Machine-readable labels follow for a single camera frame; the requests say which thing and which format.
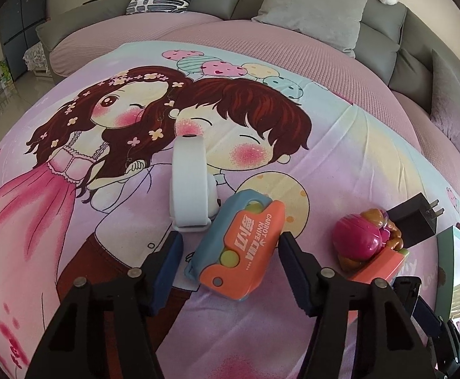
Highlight grey sofa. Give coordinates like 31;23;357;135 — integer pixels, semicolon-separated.
36;0;460;162

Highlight lilac grey pillow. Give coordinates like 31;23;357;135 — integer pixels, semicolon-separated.
429;49;460;162

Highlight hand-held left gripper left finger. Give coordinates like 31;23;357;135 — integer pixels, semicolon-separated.
24;231;185;379

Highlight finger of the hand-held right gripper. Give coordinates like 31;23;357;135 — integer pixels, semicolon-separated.
392;276;460;369

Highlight grey square pillow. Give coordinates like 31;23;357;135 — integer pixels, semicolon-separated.
251;0;369;34

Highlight orange and blue toy knife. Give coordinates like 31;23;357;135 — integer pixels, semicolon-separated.
185;189;286;301

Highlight orange pink block toy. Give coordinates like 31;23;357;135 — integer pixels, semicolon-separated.
348;245;410;285

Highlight pink and brown toy figure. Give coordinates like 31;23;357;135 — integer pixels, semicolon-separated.
333;207;404;273

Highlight printed cartoon blanket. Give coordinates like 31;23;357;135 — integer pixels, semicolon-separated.
0;41;460;379

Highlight white wristband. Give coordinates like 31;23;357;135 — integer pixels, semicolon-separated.
168;134;218;233

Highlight black charger plug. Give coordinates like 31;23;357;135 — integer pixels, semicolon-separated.
386;193;445;247

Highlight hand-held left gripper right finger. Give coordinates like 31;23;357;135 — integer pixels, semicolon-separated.
279;231;436;379

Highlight dark grey cabinet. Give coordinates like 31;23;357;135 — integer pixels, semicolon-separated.
0;0;45;81

